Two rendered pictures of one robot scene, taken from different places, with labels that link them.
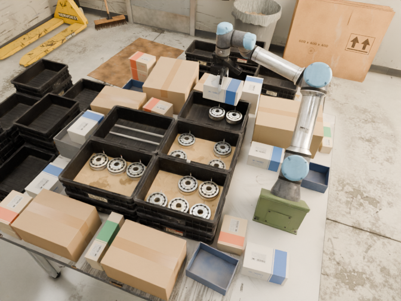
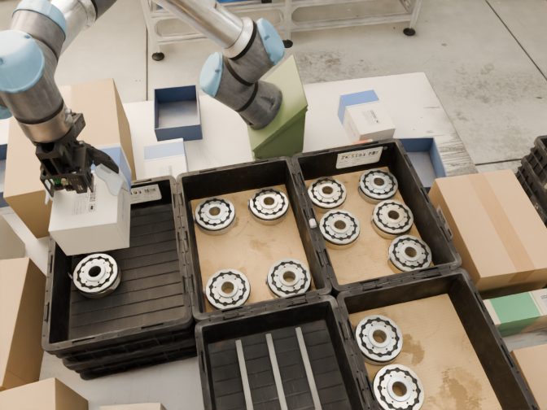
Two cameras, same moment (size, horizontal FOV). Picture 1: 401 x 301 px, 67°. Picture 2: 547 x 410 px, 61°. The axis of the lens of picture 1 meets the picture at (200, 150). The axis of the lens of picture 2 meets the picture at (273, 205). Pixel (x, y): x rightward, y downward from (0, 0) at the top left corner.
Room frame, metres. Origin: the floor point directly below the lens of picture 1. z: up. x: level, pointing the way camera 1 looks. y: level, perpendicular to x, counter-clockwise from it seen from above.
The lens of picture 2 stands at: (1.36, 0.54, 1.83)
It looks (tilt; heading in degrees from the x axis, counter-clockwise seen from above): 55 degrees down; 243
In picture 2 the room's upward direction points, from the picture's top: straight up
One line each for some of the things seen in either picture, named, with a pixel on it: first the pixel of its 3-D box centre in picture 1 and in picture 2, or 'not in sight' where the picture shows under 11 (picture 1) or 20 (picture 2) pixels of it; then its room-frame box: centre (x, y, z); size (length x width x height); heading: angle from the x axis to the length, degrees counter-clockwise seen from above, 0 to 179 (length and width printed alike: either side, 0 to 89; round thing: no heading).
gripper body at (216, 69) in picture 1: (220, 63); (63, 155); (1.44, -0.09, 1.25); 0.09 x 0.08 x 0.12; 72
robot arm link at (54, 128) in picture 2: (222, 50); (46, 118); (1.43, -0.09, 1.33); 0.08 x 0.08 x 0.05
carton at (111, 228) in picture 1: (105, 237); (518, 311); (0.64, 0.42, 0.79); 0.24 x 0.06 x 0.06; 163
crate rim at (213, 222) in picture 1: (183, 187); (369, 208); (0.86, 0.07, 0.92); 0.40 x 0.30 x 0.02; 75
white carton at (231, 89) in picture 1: (222, 89); (94, 197); (1.43, -0.11, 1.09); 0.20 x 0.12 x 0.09; 72
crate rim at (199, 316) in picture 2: (201, 144); (247, 230); (1.15, 0.00, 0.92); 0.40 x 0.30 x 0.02; 75
